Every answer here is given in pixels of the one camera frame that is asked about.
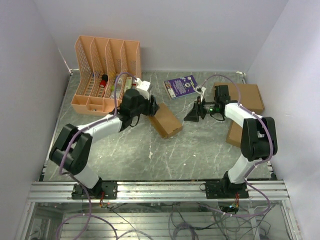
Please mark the small folded cardboard box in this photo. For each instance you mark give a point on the small folded cardboard box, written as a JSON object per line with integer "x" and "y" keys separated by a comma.
{"x": 234, "y": 135}

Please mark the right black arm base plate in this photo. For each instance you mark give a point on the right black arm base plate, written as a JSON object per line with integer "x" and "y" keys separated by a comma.
{"x": 218, "y": 189}

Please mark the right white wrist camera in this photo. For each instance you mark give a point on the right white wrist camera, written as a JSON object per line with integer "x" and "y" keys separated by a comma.
{"x": 201, "y": 91}

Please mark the brown cardboard box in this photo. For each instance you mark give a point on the brown cardboard box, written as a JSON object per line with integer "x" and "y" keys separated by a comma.
{"x": 165, "y": 122}

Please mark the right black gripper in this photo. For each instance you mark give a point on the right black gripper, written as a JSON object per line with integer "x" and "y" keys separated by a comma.
{"x": 193, "y": 115}

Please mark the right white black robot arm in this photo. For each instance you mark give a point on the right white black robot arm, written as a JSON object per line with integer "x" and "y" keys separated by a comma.
{"x": 258, "y": 140}

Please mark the large folded cardboard box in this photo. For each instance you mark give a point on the large folded cardboard box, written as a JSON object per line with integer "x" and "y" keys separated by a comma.
{"x": 250, "y": 96}

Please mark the red black bottle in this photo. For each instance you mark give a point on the red black bottle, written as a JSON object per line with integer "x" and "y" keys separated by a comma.
{"x": 104, "y": 80}

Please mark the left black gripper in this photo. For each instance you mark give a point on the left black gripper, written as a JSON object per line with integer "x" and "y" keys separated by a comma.
{"x": 152, "y": 108}

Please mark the aluminium rail frame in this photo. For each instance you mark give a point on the aluminium rail frame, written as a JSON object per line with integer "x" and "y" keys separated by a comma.
{"x": 154, "y": 192}

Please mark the pink plastic file organizer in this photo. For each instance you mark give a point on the pink plastic file organizer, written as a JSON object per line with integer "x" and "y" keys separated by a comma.
{"x": 96, "y": 56}

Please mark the white green carton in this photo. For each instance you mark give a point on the white green carton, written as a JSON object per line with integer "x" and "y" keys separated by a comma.
{"x": 128, "y": 83}

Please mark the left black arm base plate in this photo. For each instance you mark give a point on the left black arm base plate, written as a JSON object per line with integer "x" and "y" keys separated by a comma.
{"x": 106, "y": 190}

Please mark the purple book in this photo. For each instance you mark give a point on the purple book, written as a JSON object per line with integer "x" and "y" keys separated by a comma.
{"x": 180, "y": 87}

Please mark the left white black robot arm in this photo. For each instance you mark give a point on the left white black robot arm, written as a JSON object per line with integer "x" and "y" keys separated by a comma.
{"x": 72, "y": 147}

